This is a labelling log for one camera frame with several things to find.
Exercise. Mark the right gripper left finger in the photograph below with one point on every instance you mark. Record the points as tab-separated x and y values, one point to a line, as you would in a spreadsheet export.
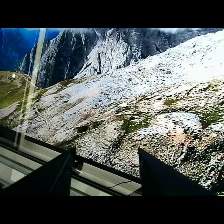
50	176

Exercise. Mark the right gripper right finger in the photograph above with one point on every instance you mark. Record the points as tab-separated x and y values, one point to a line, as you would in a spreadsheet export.
163	180

